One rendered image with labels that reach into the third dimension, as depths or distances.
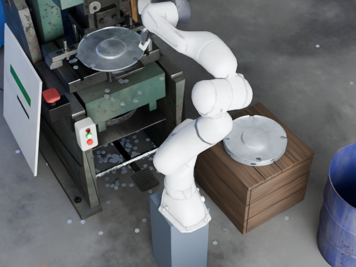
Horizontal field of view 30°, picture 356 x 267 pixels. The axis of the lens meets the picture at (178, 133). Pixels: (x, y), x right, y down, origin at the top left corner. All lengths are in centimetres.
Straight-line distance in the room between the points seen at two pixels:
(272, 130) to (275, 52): 110
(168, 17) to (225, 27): 192
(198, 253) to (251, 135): 59
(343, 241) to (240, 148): 60
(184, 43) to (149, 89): 74
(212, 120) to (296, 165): 91
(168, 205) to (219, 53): 72
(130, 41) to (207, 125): 81
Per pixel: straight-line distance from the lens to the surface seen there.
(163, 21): 234
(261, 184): 295
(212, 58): 220
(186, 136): 232
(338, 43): 426
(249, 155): 298
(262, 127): 311
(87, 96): 288
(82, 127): 277
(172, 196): 259
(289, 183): 311
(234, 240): 316
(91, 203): 322
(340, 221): 286
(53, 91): 275
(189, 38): 226
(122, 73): 276
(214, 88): 216
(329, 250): 307
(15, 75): 342
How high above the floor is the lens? 260
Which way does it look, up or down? 46 degrees down
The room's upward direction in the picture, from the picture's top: straight up
